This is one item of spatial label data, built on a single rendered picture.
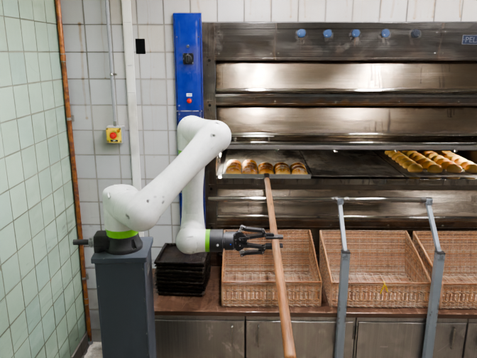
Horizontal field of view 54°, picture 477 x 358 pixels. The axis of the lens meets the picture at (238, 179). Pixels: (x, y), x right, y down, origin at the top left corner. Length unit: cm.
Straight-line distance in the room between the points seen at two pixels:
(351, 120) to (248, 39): 78
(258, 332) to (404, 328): 80
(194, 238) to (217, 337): 97
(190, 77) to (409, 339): 192
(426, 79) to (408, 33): 29
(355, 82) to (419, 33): 44
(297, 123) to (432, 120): 81
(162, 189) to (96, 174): 142
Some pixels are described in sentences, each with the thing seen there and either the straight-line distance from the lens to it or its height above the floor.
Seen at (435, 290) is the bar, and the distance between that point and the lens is 269.
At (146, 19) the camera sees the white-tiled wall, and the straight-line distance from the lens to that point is 287.
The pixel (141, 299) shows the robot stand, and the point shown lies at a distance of 189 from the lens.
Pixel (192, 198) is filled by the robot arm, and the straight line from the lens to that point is 196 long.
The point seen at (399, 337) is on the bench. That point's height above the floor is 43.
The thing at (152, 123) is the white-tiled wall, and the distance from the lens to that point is 289.
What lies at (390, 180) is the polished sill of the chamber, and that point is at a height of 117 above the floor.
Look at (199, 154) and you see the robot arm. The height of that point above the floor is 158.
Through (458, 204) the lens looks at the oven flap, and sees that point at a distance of 324.
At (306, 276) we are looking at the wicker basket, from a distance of 301.
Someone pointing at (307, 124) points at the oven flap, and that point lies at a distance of 286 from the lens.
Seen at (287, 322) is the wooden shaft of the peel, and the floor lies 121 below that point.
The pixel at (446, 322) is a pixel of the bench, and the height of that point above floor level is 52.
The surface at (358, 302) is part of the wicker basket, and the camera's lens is 274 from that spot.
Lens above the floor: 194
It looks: 15 degrees down
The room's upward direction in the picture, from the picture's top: straight up
